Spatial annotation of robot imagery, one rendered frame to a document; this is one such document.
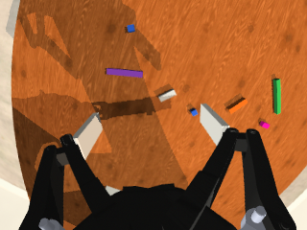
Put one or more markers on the small magenta block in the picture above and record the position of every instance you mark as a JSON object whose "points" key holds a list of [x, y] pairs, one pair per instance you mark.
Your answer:
{"points": [[263, 124]]}

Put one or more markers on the green rod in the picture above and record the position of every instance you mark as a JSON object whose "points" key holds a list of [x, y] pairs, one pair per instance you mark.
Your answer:
{"points": [[277, 96]]}

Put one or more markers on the grey rod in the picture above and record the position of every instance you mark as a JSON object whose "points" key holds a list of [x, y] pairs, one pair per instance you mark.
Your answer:
{"points": [[167, 95]]}

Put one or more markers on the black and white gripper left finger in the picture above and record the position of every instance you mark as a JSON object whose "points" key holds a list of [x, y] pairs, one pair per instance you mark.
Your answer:
{"points": [[46, 205]]}

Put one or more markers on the orange rod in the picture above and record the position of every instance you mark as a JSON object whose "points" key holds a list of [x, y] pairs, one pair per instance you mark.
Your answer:
{"points": [[237, 105]]}

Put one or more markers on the purple rod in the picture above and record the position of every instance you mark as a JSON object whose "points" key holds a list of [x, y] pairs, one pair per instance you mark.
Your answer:
{"points": [[124, 72]]}

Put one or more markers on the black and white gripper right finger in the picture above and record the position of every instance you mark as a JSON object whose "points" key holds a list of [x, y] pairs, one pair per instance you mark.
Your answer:
{"points": [[264, 208]]}

